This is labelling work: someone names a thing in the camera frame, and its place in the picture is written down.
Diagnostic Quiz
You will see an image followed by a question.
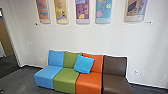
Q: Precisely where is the beige and pink wall poster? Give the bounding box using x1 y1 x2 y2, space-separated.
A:
124 0 148 23

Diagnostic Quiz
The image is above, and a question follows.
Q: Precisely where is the pink and orange wall poster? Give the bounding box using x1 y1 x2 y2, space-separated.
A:
35 0 52 25

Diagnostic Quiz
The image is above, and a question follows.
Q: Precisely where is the yellow wall poster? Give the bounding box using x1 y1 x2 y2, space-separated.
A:
53 0 70 25

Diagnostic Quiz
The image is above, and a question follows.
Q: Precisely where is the white light switch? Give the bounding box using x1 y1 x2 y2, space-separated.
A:
27 41 34 46

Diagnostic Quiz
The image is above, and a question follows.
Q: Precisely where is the orange sofa seat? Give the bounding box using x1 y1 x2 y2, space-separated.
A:
75 53 104 94

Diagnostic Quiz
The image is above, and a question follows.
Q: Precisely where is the light blue wall poster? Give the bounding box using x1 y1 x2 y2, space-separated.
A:
95 0 113 25

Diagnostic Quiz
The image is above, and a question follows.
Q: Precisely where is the blue square cushion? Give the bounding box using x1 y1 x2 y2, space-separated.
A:
72 54 96 75

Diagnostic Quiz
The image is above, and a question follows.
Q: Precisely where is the green sofa seat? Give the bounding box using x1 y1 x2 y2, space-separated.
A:
52 51 83 94

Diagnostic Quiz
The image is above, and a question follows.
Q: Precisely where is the blue sofa seat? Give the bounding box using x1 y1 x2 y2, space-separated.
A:
33 49 66 90

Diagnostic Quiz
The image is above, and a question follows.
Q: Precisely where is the brown wooden door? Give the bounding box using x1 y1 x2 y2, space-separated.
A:
0 16 16 58

